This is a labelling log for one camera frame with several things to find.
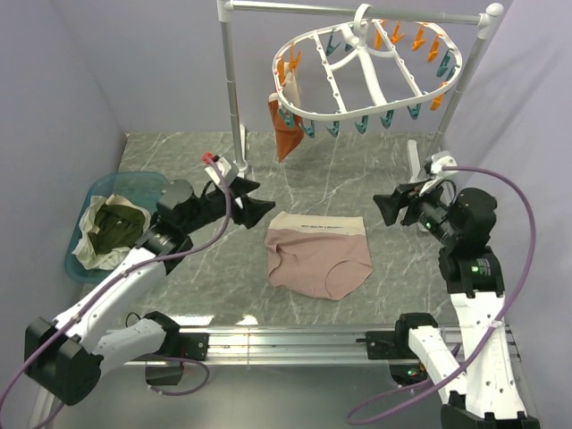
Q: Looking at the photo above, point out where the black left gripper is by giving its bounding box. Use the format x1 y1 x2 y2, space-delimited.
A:
182 175 275 234

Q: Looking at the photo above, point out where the white oval clip hanger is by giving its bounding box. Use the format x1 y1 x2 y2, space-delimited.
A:
272 4 463 138

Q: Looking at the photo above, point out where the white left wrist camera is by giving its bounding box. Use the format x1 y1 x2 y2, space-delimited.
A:
202 152 239 187

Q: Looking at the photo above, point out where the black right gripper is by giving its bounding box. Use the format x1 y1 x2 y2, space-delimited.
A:
372 173 459 243

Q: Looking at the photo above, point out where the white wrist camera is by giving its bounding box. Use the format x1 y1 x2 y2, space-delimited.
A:
419 150 458 196
202 152 239 187

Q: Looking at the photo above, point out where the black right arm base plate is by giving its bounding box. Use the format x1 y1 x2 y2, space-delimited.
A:
365 330 401 360

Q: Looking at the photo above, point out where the aluminium rail front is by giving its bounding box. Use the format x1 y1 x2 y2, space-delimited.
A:
124 325 522 366

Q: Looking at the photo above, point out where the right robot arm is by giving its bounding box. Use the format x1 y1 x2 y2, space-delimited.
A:
373 183 541 428

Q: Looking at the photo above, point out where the white rack foot left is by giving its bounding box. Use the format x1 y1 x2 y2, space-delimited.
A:
233 123 249 177

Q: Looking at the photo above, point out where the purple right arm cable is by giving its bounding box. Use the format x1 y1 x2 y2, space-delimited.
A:
346 164 536 425

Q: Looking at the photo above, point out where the white rack foot right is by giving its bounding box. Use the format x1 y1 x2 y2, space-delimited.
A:
407 139 421 183

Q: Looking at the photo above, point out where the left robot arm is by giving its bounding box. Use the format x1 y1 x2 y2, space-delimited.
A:
24 177 275 406

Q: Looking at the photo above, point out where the teal plastic basket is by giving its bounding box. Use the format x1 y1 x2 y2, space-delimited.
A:
64 172 168 284

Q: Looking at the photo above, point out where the white rack foot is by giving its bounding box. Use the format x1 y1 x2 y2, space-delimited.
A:
233 123 249 177
407 139 421 183

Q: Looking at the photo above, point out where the pink underwear white waistband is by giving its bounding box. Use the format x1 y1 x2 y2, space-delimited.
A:
265 211 374 301

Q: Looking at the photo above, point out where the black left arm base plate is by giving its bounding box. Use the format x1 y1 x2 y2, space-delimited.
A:
173 332 210 361

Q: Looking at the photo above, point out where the pile of clothes in basket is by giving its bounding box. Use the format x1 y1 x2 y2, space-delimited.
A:
71 194 151 271

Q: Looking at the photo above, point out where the silver clothes rack frame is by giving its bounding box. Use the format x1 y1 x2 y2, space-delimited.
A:
216 1 504 173

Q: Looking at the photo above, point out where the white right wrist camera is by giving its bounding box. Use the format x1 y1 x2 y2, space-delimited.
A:
419 150 458 196

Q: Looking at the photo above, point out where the orange underwear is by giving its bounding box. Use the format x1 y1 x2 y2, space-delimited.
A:
268 71 304 163

